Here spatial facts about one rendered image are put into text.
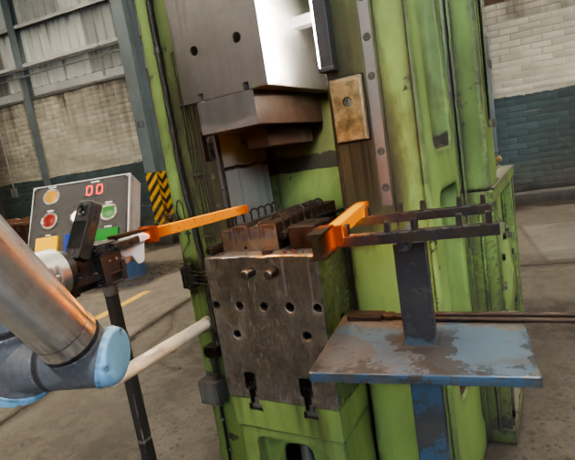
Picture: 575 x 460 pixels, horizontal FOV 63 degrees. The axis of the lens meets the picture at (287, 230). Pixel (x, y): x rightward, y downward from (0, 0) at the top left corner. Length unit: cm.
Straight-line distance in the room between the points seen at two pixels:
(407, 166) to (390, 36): 34
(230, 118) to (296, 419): 89
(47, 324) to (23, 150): 991
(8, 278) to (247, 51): 91
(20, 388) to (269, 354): 74
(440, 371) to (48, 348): 62
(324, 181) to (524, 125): 561
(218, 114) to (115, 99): 770
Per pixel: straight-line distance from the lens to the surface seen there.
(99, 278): 95
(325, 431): 144
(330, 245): 80
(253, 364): 146
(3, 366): 86
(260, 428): 158
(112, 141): 912
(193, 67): 145
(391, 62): 132
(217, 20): 141
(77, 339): 73
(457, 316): 112
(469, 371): 89
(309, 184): 179
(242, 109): 134
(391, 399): 155
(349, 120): 132
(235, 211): 128
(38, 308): 68
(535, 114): 721
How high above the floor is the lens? 117
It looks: 9 degrees down
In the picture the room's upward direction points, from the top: 9 degrees counter-clockwise
